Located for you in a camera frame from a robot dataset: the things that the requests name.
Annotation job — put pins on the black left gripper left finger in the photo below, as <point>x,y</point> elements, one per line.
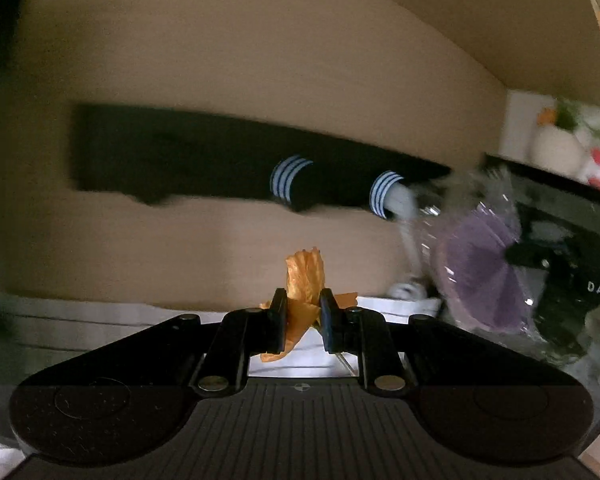
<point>266,327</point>

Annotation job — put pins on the purple flower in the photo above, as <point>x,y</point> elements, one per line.
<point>465,224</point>

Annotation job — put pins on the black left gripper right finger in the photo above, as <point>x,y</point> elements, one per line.
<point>340,328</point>

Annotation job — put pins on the orange fabric flower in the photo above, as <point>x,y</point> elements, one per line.
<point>305,279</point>

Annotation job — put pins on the white grid tablecloth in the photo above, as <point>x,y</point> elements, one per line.
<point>35,334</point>

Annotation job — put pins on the white vase with plants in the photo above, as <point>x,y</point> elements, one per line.
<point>554,146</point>

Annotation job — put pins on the black monitor screen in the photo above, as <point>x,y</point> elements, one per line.
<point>560,236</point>

